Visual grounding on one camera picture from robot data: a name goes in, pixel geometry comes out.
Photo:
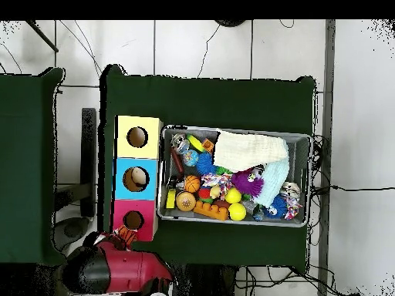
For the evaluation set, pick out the blue patterned ball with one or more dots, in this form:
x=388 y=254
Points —
x=190 y=158

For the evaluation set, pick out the orange basketball toy ball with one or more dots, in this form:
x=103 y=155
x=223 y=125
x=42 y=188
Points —
x=192 y=184

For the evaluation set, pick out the plain yellow ball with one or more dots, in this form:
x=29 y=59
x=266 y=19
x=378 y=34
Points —
x=237 y=211

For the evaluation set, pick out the striped tiger toy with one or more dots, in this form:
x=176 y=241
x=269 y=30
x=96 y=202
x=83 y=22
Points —
x=128 y=234

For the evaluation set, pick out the yellow smiley ball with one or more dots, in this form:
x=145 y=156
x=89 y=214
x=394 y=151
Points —
x=232 y=195

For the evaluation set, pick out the light blue knitted cloth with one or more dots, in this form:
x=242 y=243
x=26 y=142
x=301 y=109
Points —
x=274 y=182

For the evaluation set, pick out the tan orange ball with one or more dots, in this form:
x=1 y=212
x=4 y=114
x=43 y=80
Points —
x=185 y=201

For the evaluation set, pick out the cream waffle cloth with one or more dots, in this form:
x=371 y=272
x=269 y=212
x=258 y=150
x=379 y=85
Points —
x=250 y=151

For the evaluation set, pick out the shallow clear mesh bin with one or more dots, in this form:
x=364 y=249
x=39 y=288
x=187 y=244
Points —
x=299 y=148

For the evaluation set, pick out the wooden box with three holes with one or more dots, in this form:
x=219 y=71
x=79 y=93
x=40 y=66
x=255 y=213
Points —
x=137 y=166

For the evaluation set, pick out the black panel on stand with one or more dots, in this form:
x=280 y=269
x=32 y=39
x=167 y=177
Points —
x=89 y=160

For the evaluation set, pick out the black round base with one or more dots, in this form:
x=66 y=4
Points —
x=230 y=22

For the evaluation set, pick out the purple spiky ball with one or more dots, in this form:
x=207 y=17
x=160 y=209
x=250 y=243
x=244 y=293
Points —
x=248 y=183

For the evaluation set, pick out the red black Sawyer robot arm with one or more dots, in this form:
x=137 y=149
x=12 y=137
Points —
x=129 y=271

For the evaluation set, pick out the dark green table cloth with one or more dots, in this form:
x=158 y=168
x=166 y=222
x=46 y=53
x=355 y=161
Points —
x=136 y=92

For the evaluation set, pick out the side table with green cloth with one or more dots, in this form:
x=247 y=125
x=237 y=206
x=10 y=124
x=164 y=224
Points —
x=24 y=203

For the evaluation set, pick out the large blue spiky ball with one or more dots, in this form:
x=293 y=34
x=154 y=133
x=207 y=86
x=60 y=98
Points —
x=205 y=163

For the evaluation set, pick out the orange building block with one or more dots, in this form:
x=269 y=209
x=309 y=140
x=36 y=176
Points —
x=211 y=211

